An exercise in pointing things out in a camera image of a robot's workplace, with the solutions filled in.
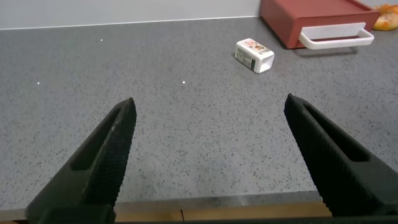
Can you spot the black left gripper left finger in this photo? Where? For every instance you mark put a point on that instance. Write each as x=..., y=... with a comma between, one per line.
x=99, y=168

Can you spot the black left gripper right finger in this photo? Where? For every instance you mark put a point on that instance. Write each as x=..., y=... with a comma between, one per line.
x=335, y=174

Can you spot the red drawer case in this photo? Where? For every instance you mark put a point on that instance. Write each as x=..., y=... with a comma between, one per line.
x=311, y=7

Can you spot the small white printed carton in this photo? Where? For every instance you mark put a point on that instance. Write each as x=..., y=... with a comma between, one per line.
x=253, y=54

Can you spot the orange swirl bun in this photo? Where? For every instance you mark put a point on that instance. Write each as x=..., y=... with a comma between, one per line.
x=387, y=18

